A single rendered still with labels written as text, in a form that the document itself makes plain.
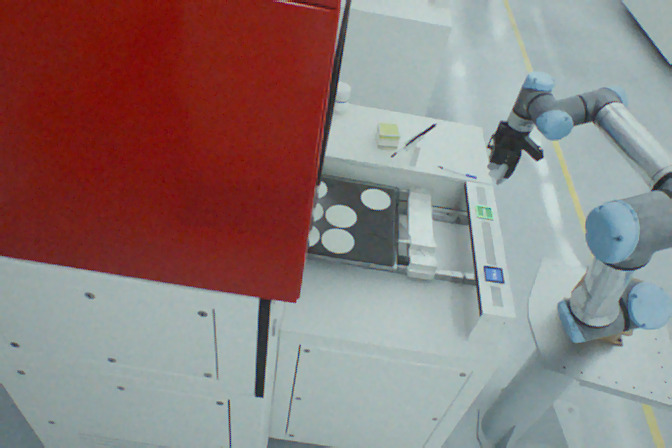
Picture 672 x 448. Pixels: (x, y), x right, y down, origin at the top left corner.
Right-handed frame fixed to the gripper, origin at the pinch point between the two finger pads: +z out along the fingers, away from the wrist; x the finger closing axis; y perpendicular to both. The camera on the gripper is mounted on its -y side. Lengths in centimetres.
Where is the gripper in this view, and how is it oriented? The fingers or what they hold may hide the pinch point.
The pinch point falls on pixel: (500, 181)
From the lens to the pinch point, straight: 164.2
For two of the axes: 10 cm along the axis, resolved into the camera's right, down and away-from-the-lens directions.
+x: -0.8, 7.0, -7.1
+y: -9.9, -1.6, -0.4
